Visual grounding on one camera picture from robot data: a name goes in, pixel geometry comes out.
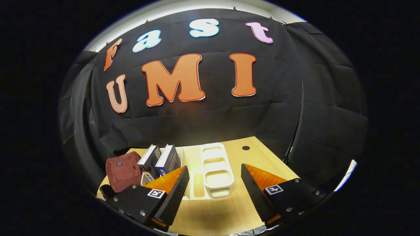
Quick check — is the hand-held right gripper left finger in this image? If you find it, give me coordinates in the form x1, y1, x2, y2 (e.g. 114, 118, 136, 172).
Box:
107, 165, 191, 232

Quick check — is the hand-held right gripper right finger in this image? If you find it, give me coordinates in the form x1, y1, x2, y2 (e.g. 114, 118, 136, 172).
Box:
241, 163, 328, 229

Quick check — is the blue night cover book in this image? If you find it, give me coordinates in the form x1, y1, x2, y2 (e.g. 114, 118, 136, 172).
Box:
155, 144, 181, 176

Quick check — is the white plastic bookshelf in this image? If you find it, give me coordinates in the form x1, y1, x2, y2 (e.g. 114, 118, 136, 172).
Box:
140, 142, 235, 200

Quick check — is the grey portrait cover book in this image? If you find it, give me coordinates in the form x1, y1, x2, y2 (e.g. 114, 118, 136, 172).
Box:
137, 144, 162, 182

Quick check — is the maroon schoolbag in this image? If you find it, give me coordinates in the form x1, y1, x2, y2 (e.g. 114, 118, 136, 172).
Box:
99, 151, 144, 199

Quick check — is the black backdrop stand pole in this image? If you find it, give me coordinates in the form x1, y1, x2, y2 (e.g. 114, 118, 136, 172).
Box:
284, 80, 304, 164

